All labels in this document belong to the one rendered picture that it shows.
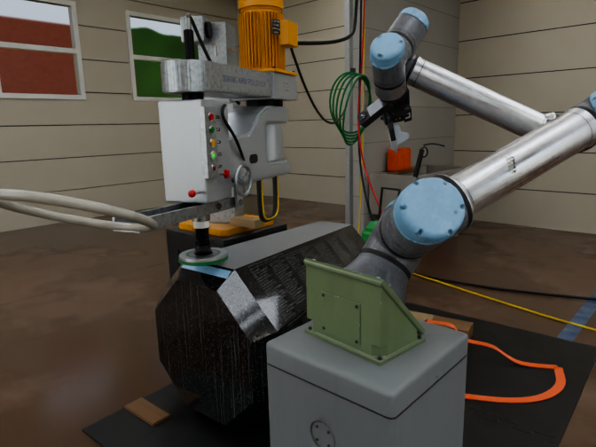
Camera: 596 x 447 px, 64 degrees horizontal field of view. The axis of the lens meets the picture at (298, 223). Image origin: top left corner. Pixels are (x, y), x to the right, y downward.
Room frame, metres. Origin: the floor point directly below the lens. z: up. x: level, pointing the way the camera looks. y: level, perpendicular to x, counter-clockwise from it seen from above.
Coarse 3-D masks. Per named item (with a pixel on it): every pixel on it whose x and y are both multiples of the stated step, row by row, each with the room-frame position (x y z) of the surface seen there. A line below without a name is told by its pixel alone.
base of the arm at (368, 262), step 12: (360, 252) 1.24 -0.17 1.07; (372, 252) 1.19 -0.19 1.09; (360, 264) 1.17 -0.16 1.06; (372, 264) 1.16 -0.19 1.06; (384, 264) 1.16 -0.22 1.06; (396, 264) 1.17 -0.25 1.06; (372, 276) 1.13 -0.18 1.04; (384, 276) 1.14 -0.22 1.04; (396, 276) 1.15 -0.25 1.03; (408, 276) 1.19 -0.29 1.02; (396, 288) 1.13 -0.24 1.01
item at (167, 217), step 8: (224, 200) 2.13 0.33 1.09; (232, 200) 2.19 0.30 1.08; (240, 200) 2.19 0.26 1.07; (160, 208) 1.89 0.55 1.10; (168, 208) 1.93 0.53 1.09; (176, 208) 1.98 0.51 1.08; (184, 208) 1.86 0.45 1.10; (192, 208) 1.90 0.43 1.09; (200, 208) 1.96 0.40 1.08; (208, 208) 2.01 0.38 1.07; (216, 208) 2.07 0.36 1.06; (224, 208) 2.13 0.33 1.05; (152, 216) 1.68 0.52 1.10; (160, 216) 1.72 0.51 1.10; (168, 216) 1.76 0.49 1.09; (176, 216) 1.81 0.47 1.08; (184, 216) 1.85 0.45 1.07; (192, 216) 1.90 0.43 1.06; (160, 224) 1.71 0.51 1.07; (168, 224) 1.75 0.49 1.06
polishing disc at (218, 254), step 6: (186, 252) 2.08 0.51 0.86; (192, 252) 2.08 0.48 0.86; (216, 252) 2.07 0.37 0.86; (222, 252) 2.06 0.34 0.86; (180, 258) 2.00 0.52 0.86; (186, 258) 1.97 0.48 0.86; (192, 258) 1.97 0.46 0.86; (198, 258) 1.97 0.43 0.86; (204, 258) 1.97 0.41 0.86; (210, 258) 1.97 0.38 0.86; (216, 258) 1.98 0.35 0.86; (222, 258) 2.00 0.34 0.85
